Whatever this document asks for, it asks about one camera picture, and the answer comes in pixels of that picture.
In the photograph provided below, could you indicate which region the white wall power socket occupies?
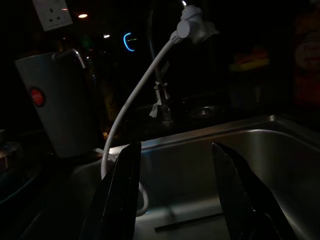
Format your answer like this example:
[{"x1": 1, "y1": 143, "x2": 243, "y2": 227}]
[{"x1": 31, "y1": 0, "x2": 74, "y2": 32}]

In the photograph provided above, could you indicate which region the white water filter canister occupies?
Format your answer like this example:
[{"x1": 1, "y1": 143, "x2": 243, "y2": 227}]
[{"x1": 14, "y1": 49, "x2": 100, "y2": 159}]

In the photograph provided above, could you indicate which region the white faucet diverter valve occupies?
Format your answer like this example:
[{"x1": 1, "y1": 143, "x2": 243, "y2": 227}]
[{"x1": 170, "y1": 2, "x2": 220, "y2": 45}]

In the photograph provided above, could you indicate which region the orange labelled bottle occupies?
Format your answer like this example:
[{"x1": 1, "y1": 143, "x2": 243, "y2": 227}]
[{"x1": 292, "y1": 7, "x2": 320, "y2": 107}]

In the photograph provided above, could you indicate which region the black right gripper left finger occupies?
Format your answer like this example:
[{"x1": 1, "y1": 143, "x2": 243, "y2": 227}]
[{"x1": 79, "y1": 141, "x2": 143, "y2": 240}]

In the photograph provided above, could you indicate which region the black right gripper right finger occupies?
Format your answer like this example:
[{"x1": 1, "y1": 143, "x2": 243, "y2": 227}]
[{"x1": 211, "y1": 142, "x2": 285, "y2": 240}]

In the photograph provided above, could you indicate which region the stainless steel sink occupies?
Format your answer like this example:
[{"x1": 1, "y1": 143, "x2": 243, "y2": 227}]
[{"x1": 19, "y1": 114, "x2": 320, "y2": 240}]

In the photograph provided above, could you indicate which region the round metal lid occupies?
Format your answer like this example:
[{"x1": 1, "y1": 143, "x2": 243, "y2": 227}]
[{"x1": 187, "y1": 104, "x2": 221, "y2": 119}]

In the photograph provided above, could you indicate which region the chrome kitchen faucet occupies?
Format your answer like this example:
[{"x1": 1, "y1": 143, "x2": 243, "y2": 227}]
[{"x1": 146, "y1": 0, "x2": 187, "y2": 123}]

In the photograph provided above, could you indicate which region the white flexible hose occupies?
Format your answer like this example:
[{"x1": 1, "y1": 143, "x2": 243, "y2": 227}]
[{"x1": 100, "y1": 34, "x2": 180, "y2": 217}]

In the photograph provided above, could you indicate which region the yellow sponge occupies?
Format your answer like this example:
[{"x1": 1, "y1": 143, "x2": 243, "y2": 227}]
[{"x1": 229, "y1": 46, "x2": 272, "y2": 72}]

